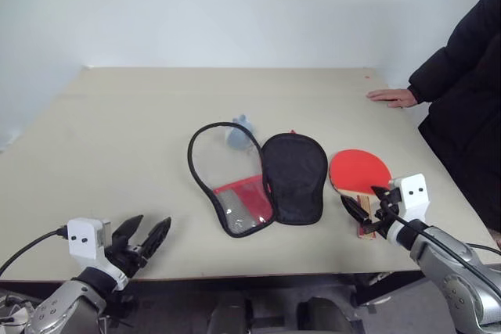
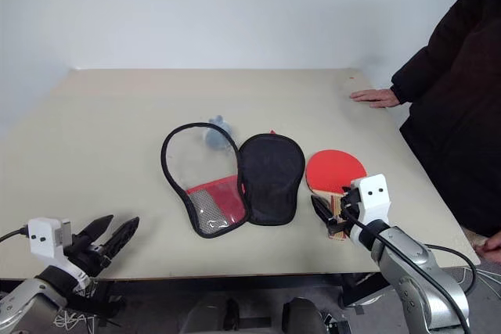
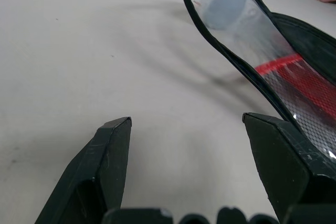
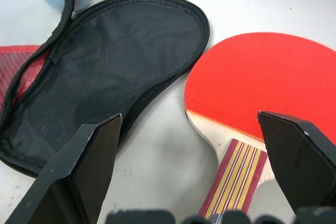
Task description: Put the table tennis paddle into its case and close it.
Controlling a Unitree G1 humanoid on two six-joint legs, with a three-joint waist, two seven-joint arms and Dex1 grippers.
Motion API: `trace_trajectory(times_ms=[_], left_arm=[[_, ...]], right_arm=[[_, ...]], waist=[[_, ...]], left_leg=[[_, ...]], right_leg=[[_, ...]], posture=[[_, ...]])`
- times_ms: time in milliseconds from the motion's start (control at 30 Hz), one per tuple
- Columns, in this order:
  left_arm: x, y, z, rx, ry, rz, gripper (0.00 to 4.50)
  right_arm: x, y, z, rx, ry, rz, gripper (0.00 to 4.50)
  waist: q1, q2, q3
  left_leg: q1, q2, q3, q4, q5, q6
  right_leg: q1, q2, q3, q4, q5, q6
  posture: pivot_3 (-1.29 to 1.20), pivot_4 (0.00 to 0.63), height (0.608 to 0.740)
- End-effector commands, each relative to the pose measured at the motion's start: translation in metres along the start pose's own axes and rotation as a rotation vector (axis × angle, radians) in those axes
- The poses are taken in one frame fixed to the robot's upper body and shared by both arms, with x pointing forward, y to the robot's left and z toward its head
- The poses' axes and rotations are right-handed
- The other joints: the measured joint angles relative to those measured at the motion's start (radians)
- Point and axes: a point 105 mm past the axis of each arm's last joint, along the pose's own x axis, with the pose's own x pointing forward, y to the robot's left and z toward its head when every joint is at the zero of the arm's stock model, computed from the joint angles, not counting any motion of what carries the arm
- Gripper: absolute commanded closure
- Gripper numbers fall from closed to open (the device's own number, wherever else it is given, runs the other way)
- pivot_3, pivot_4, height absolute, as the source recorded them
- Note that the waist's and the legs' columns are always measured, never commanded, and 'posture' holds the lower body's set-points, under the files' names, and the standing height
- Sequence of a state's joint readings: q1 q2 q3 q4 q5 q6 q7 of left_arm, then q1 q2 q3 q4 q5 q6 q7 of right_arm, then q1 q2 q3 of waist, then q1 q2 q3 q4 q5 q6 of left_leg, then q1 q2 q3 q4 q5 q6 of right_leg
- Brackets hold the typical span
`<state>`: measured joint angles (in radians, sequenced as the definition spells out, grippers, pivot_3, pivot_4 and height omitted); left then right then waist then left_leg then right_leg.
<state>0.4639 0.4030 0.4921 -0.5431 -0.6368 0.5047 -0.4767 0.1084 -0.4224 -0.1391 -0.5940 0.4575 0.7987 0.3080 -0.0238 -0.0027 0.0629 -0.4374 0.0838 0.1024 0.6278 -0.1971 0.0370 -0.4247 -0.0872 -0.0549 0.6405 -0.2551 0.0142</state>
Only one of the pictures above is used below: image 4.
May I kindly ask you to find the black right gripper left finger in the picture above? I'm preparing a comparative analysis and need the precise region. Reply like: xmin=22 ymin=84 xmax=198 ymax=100
xmin=5 ymin=113 xmax=123 ymax=224

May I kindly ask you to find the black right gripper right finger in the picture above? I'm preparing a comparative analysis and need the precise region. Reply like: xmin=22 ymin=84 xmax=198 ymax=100
xmin=258 ymin=110 xmax=336 ymax=218

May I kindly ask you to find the red table tennis paddle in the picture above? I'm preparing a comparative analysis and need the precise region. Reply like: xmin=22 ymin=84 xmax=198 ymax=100
xmin=183 ymin=31 xmax=336 ymax=221

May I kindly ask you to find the red black mesh bag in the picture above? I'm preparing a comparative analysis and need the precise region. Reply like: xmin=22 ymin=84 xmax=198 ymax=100
xmin=0 ymin=0 xmax=212 ymax=179

